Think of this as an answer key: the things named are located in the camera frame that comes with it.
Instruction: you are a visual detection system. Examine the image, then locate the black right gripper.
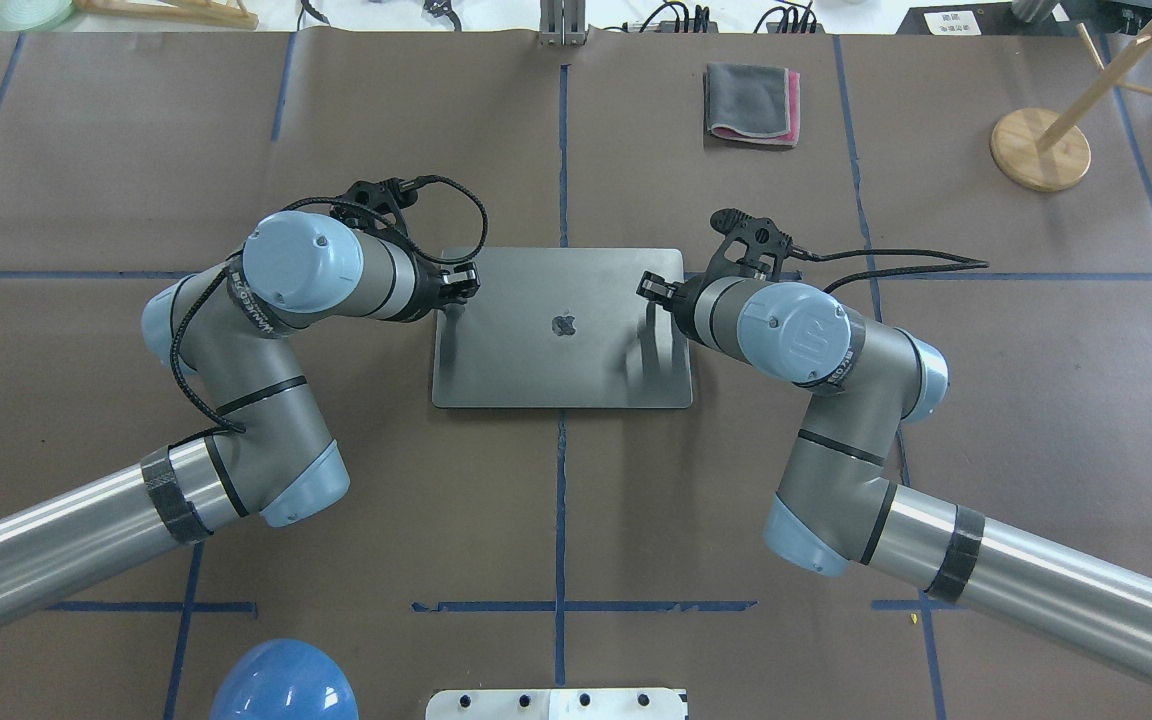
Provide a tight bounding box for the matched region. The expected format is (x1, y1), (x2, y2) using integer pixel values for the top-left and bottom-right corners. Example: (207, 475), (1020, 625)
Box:
(636, 272), (710, 343)

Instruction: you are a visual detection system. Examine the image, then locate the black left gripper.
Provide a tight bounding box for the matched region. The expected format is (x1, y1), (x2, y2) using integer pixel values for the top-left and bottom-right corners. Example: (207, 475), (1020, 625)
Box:
(397, 251), (482, 323)

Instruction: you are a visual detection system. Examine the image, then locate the grey laptop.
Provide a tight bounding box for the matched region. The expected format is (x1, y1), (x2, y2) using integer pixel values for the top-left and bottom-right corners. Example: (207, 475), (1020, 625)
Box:
(431, 247), (694, 409)

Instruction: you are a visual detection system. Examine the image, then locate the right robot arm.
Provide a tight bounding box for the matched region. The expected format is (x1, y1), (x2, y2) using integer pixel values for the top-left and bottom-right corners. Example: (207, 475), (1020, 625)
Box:
(637, 272), (1152, 685)

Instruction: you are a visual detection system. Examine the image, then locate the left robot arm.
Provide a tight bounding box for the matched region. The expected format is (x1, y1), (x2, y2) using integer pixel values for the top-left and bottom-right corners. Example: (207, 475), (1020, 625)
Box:
(0, 199), (477, 626)

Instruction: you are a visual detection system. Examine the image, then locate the grey and pink folded cloth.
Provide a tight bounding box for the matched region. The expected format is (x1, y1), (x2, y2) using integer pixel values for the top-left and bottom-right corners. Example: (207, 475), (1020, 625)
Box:
(704, 61), (801, 149)

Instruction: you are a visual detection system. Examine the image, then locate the wooden dish rack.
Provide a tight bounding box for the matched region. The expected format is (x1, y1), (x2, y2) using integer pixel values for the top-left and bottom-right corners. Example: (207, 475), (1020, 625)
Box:
(71, 1), (259, 31)

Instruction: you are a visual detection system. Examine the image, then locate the wooden mug tree stand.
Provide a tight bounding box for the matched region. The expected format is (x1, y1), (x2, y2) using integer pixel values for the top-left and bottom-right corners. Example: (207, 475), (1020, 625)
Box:
(990, 18), (1152, 194)

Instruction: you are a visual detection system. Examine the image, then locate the blue desk lamp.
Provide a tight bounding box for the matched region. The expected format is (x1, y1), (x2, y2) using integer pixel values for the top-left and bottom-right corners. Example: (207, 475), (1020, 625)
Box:
(209, 638), (361, 719)

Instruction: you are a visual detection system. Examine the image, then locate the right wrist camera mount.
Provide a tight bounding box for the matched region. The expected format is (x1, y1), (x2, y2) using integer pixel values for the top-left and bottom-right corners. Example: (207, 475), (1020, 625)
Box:
(704, 209), (809, 282)

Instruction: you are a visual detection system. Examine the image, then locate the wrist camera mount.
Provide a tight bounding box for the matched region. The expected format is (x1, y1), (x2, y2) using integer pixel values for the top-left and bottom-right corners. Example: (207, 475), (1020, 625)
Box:
(704, 209), (809, 282)
(329, 179), (419, 243)

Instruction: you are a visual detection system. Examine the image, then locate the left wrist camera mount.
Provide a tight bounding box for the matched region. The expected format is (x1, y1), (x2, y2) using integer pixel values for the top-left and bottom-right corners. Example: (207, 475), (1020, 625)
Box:
(329, 179), (419, 243)

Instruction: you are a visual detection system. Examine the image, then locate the aluminium frame post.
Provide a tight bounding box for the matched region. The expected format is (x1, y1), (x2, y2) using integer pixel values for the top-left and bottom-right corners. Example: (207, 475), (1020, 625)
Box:
(538, 0), (588, 47)

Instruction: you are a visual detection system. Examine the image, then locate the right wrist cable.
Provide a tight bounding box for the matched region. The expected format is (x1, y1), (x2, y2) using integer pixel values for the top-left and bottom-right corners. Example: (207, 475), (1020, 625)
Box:
(786, 248), (990, 295)

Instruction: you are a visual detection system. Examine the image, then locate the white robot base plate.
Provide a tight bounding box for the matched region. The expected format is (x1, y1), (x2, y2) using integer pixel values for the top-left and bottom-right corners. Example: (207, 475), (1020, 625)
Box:
(425, 687), (690, 719)

